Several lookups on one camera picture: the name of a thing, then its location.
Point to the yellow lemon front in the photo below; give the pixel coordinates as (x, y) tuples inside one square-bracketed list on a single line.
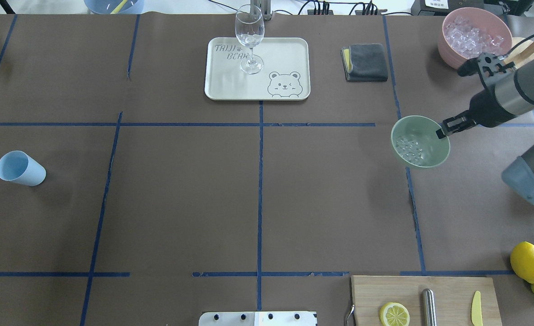
[(522, 261)]

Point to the ice cubes in green bowl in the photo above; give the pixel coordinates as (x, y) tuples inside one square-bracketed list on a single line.
[(410, 150)]

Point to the light blue plastic cup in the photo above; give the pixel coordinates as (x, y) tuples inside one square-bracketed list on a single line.
[(18, 167)]

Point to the blue bowl with fork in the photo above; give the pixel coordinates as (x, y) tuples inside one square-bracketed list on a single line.
[(108, 6)]

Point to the grey yellow folded cloth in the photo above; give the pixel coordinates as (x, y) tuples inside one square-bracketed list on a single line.
[(364, 62)]

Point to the half lemon slice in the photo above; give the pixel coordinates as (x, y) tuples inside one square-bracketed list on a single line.
[(394, 314)]

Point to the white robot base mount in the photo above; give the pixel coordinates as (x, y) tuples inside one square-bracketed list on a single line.
[(259, 318)]

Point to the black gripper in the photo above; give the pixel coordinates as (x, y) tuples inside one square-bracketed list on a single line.
[(483, 110)]

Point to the round wooden stand base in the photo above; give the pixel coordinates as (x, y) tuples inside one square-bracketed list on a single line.
[(522, 53)]

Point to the light green bowl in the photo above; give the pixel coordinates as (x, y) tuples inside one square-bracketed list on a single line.
[(423, 129)]

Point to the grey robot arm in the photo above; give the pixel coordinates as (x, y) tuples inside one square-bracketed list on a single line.
[(507, 93)]

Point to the yellow plastic knife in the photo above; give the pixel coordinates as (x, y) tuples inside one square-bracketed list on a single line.
[(476, 309)]

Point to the yellow plastic fork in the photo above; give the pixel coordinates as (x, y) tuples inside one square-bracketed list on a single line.
[(121, 5)]

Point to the clear wine glass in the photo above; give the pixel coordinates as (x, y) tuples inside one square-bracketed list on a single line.
[(250, 30)]

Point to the pink bowl of ice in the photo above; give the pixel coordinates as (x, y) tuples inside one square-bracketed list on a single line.
[(468, 32)]

